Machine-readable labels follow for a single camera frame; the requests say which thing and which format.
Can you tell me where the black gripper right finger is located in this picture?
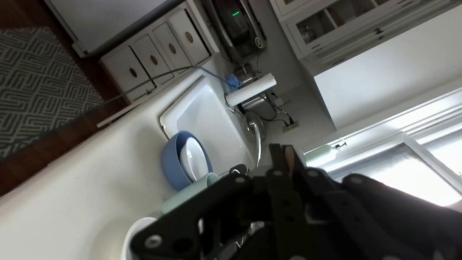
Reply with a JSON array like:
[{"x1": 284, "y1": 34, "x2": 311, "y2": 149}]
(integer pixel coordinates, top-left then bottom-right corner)
[{"x1": 282, "y1": 144, "x2": 462, "y2": 260}]

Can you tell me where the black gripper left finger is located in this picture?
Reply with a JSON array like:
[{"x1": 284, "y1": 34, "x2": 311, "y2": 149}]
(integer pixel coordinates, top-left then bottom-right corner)
[{"x1": 129, "y1": 144, "x2": 298, "y2": 260}]

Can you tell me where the dark countertop appliance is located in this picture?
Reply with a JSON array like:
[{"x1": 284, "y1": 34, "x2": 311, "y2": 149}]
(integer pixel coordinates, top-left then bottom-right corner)
[{"x1": 208, "y1": 0, "x2": 269, "y2": 67}]

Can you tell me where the white bowl inside blue bowl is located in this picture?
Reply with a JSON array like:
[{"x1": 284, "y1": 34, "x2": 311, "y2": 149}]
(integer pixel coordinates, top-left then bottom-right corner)
[{"x1": 178, "y1": 136, "x2": 210, "y2": 183}]

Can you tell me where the white framed window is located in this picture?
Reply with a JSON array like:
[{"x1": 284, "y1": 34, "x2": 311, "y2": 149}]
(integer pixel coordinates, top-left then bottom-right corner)
[{"x1": 302, "y1": 89, "x2": 462, "y2": 210}]

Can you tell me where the chrome faucet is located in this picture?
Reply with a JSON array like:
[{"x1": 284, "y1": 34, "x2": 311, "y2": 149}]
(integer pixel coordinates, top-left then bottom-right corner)
[{"x1": 245, "y1": 119, "x2": 266, "y2": 168}]

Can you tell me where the white kitchen sink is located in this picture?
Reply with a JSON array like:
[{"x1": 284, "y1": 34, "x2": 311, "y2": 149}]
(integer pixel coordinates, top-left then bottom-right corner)
[{"x1": 158, "y1": 74, "x2": 258, "y2": 171}]

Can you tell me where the silver toaster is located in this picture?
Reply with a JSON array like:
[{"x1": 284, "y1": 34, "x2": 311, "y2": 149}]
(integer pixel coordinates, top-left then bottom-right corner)
[{"x1": 240, "y1": 93, "x2": 273, "y2": 118}]

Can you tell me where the white paper towel roll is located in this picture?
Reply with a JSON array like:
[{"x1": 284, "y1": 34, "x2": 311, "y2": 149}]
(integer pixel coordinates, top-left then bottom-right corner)
[{"x1": 224, "y1": 73, "x2": 279, "y2": 109}]

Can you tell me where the blue cloth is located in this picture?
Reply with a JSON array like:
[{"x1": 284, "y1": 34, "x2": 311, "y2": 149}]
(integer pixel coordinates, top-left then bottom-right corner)
[{"x1": 224, "y1": 73, "x2": 245, "y2": 93}]

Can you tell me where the white base cabinet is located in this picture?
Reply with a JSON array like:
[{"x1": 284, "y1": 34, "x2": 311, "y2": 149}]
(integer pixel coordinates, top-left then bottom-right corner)
[{"x1": 100, "y1": 5, "x2": 214, "y2": 105}]

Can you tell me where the grey patterned rug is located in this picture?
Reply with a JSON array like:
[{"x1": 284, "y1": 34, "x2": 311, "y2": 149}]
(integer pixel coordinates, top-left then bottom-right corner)
[{"x1": 0, "y1": 27, "x2": 106, "y2": 164}]

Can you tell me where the wall power outlet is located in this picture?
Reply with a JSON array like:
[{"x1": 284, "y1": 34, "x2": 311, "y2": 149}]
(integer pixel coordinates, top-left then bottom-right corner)
[{"x1": 282, "y1": 119, "x2": 301, "y2": 133}]

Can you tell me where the large white glass-door wall cabinet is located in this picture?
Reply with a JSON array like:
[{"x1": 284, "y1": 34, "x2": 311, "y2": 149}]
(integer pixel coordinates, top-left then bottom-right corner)
[{"x1": 269, "y1": 0, "x2": 462, "y2": 132}]

